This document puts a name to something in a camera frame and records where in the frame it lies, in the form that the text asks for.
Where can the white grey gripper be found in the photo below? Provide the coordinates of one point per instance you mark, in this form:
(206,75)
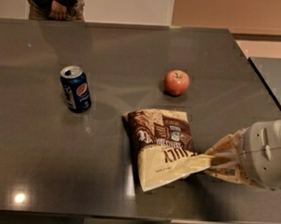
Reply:
(263,153)

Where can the brown multigrain chip bag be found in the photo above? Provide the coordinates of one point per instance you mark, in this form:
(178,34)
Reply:
(163,142)

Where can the blue pepsi can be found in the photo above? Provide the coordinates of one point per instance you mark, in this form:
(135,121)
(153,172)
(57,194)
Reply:
(76,88)

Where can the red apple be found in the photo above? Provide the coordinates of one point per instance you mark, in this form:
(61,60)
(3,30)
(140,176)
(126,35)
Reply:
(176,82)

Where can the person in dark clothes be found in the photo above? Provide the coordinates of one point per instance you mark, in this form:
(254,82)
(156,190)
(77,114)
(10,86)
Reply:
(56,10)

